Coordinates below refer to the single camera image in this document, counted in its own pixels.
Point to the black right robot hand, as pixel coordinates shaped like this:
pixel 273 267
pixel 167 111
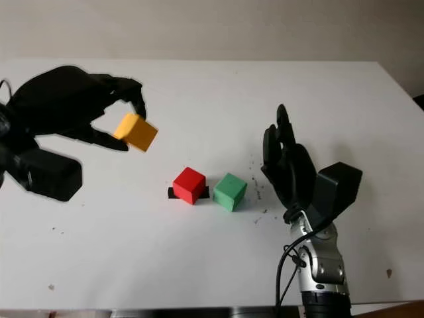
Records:
pixel 295 175

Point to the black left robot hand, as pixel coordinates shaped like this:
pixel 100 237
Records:
pixel 59 99

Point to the green wooden block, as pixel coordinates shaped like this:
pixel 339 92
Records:
pixel 230 192

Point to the yellow wooden block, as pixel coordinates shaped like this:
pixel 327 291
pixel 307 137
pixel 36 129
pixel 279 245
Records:
pixel 137 132

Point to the red wooden block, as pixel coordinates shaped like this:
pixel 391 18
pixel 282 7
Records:
pixel 189 185

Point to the black tape strip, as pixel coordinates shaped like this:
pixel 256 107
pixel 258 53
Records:
pixel 170 193

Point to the dark object beside table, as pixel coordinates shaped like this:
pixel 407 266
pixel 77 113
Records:
pixel 419 103

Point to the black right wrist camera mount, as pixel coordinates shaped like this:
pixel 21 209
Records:
pixel 338 189

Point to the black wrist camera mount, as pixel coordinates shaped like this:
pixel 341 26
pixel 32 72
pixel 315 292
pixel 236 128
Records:
pixel 49 175
pixel 338 189

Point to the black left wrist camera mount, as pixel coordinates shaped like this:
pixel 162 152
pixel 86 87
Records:
pixel 49 175

